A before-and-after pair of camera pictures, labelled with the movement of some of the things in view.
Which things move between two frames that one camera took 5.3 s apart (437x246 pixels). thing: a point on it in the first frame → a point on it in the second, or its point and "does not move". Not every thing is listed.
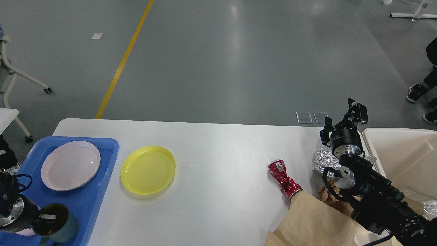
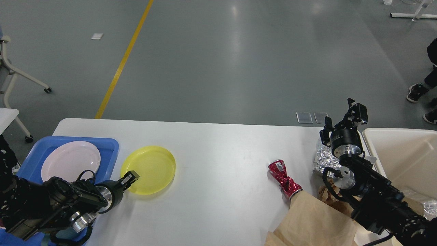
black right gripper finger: [357, 112] does not move
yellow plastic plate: [147, 170] does not move
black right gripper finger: [325, 134] does not move
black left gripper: [26, 213] → [112, 191]
